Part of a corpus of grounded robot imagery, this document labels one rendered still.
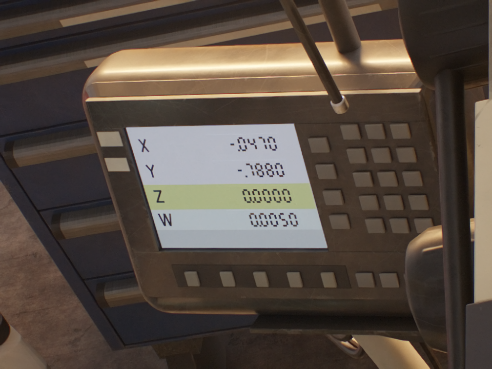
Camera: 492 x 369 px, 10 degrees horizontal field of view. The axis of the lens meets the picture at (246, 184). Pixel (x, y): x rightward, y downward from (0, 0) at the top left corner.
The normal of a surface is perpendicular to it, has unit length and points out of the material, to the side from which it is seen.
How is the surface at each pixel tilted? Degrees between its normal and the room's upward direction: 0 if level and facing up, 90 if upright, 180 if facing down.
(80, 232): 90
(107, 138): 70
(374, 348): 63
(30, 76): 90
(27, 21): 56
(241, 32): 90
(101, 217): 34
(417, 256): 25
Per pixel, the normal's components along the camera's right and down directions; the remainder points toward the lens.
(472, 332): -0.36, -0.65
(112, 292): -0.37, -0.12
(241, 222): -0.40, 0.50
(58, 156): -0.11, 0.75
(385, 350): -0.18, 0.17
